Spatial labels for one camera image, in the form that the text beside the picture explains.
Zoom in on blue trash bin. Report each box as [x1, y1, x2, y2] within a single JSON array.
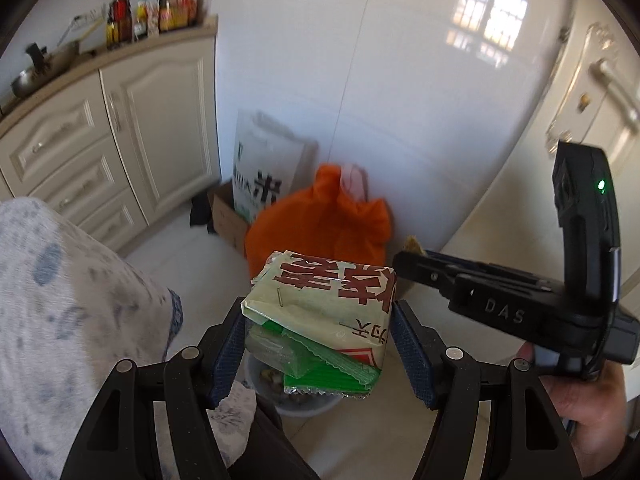
[[243, 354, 342, 418]]

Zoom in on lower cream kitchen cabinets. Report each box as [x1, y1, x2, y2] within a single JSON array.
[[1, 27, 220, 250]]

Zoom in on right hand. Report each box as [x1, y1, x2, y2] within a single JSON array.
[[540, 361, 627, 477]]

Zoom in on round table floral tablecloth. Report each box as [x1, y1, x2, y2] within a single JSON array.
[[0, 196, 260, 480]]

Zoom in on dark trouser leg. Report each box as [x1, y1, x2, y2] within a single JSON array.
[[228, 396, 320, 480]]

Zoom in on cardboard box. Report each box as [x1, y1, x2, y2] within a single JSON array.
[[208, 180, 250, 257]]

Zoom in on orange cloth bag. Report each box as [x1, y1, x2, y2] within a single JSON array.
[[244, 164, 393, 278]]

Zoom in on white rice sack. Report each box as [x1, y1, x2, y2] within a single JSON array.
[[232, 110, 318, 223]]

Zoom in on steel wok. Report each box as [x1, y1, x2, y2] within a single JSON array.
[[11, 40, 82, 99]]

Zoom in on dark soy sauce bottle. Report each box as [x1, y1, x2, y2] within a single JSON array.
[[105, 0, 132, 50]]

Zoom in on cluster of condiment bottles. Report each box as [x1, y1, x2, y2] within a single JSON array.
[[132, 0, 206, 41]]

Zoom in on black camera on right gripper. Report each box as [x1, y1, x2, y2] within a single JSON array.
[[552, 142, 622, 304]]

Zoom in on door handle with plate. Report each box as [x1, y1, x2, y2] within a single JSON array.
[[546, 22, 639, 157]]

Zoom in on wall power socket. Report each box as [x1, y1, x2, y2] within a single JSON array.
[[70, 8, 104, 32]]

